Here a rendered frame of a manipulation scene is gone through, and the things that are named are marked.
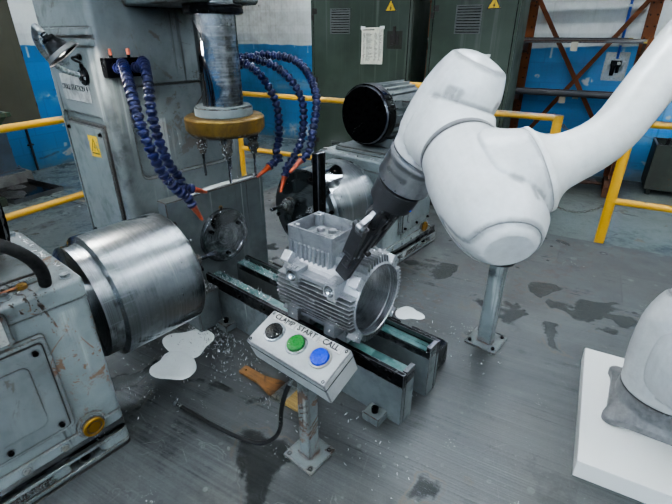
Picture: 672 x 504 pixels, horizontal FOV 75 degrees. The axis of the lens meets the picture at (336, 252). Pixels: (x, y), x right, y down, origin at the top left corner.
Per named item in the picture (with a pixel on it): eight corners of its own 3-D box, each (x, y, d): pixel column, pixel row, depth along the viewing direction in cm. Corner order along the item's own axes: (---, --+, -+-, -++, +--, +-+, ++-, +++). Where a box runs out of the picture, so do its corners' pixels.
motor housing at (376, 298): (278, 322, 99) (272, 246, 91) (331, 288, 112) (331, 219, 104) (349, 359, 88) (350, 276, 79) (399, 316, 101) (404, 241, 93)
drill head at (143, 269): (2, 361, 88) (-46, 249, 77) (167, 288, 113) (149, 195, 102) (51, 425, 74) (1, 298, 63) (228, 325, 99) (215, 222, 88)
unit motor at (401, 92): (336, 210, 154) (336, 82, 136) (389, 188, 177) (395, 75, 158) (399, 229, 140) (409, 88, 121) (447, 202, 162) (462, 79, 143)
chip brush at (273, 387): (234, 376, 101) (233, 373, 100) (250, 364, 104) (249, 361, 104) (303, 416, 90) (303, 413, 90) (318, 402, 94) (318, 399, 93)
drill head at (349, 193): (256, 249, 134) (249, 168, 123) (342, 211, 162) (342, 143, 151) (318, 275, 119) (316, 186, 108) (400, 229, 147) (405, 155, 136)
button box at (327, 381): (255, 356, 76) (244, 338, 72) (283, 326, 79) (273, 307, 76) (331, 404, 66) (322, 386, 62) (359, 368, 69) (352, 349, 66)
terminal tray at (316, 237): (287, 255, 95) (286, 224, 92) (319, 239, 103) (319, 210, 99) (330, 272, 88) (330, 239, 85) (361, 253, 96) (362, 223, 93)
